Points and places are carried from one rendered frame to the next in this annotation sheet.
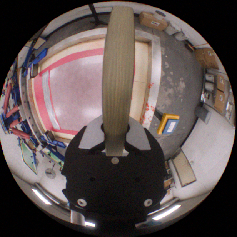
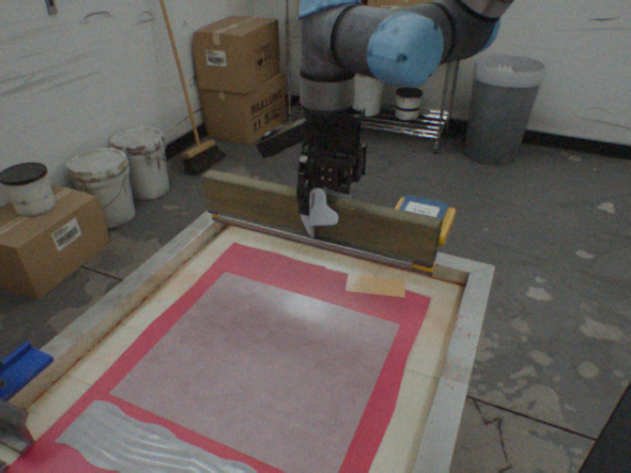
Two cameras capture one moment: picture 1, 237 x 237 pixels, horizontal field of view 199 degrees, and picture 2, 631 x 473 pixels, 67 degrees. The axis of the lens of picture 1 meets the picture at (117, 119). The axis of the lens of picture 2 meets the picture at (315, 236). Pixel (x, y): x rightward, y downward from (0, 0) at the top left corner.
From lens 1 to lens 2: 0.76 m
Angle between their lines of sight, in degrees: 69
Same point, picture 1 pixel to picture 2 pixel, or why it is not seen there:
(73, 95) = (254, 351)
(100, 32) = (170, 254)
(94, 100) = (299, 316)
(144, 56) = (253, 236)
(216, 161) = not seen: outside the picture
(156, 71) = not seen: hidden behind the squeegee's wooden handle
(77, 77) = (226, 327)
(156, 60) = not seen: hidden behind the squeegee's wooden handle
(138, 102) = (336, 260)
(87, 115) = (326, 346)
